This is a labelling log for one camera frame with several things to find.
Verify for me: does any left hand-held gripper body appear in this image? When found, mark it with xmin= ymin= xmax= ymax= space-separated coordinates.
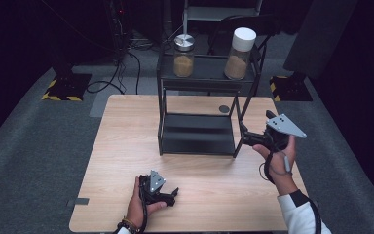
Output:
xmin=138 ymin=169 xmax=170 ymax=207

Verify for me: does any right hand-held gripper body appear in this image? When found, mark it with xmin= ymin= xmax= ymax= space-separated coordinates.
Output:
xmin=261 ymin=109 xmax=308 ymax=152

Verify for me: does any black metal two-tier rack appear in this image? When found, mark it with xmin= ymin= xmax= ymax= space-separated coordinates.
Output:
xmin=156 ymin=52 xmax=263 ymax=159

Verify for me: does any glass jar with white lid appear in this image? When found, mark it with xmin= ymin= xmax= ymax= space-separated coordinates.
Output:
xmin=223 ymin=26 xmax=258 ymax=81

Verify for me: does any glass jar with silver lid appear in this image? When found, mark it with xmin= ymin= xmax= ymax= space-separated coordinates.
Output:
xmin=172 ymin=33 xmax=197 ymax=79

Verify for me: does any person's left hand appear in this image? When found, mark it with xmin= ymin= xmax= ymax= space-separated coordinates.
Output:
xmin=124 ymin=176 xmax=168 ymax=228

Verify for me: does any person's right hand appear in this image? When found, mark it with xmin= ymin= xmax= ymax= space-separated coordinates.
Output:
xmin=252 ymin=134 xmax=298 ymax=197

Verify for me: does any grey tape strip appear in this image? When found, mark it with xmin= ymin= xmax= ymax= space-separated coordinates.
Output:
xmin=66 ymin=197 xmax=91 ymax=208

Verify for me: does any grey upright panel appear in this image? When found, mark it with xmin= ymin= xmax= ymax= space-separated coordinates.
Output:
xmin=282 ymin=0 xmax=360 ymax=81

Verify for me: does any black folding chair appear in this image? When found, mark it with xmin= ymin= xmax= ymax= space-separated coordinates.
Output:
xmin=207 ymin=13 xmax=282 ymax=57

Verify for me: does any white metal stand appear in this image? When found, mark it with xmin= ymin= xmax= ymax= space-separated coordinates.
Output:
xmin=179 ymin=0 xmax=263 ymax=55

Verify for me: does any dark equipment stand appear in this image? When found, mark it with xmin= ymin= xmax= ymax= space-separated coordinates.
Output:
xmin=105 ymin=0 xmax=132 ymax=66

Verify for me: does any black yellow striped base plate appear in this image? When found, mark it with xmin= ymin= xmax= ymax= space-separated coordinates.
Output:
xmin=269 ymin=75 xmax=314 ymax=102
xmin=41 ymin=72 xmax=93 ymax=102

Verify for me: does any beaded bracelet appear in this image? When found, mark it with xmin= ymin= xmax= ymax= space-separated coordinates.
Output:
xmin=116 ymin=216 xmax=141 ymax=234

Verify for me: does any black floor cable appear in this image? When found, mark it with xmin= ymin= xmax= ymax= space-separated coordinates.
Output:
xmin=87 ymin=51 xmax=142 ymax=96

